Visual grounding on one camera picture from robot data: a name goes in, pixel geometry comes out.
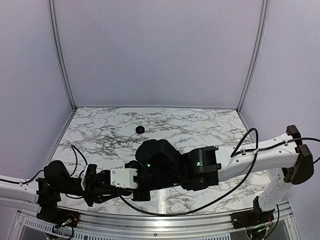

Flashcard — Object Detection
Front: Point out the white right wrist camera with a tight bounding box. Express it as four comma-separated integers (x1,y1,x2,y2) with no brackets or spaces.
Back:
110,168,139,190

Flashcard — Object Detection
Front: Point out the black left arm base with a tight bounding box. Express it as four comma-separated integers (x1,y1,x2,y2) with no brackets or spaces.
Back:
36,197,80,228

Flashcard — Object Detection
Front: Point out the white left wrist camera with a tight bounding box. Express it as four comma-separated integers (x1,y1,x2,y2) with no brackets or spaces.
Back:
80,165,91,191

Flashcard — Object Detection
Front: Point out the black round puck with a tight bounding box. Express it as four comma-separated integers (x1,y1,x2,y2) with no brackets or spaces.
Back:
135,126,145,134

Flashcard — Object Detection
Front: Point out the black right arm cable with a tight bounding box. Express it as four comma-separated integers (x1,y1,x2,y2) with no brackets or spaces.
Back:
118,127,320,216

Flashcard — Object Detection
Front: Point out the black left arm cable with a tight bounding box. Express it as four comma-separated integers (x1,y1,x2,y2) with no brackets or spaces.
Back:
63,144,88,200

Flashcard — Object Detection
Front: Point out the right aluminium corner post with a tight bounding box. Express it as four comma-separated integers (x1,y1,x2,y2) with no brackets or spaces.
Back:
236,0,270,115

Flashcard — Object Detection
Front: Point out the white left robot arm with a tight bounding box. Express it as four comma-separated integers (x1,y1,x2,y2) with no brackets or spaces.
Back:
0,160,139,223

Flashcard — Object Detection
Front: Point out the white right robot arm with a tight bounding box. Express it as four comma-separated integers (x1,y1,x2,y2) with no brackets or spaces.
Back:
120,125,315,224

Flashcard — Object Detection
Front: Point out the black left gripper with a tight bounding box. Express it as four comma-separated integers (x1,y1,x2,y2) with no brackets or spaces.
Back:
57,174,121,208

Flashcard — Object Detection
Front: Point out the aluminium corner post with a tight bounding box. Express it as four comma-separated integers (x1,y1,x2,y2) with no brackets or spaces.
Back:
236,0,270,115
47,0,77,112

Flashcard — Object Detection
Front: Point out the left aluminium corner post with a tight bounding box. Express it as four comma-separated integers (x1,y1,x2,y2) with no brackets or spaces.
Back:
47,0,77,112

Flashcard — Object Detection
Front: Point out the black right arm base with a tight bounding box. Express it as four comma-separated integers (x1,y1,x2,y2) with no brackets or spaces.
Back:
230,196,275,229

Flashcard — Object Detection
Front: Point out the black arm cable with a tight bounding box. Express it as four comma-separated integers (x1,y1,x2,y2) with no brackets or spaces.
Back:
118,127,320,216
63,144,88,200

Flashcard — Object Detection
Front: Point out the aluminium front rail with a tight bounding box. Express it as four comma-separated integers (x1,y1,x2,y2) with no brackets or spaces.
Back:
14,206,293,240

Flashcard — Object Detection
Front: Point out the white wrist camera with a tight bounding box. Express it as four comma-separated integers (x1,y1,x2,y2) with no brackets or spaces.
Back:
80,165,91,191
110,168,139,190

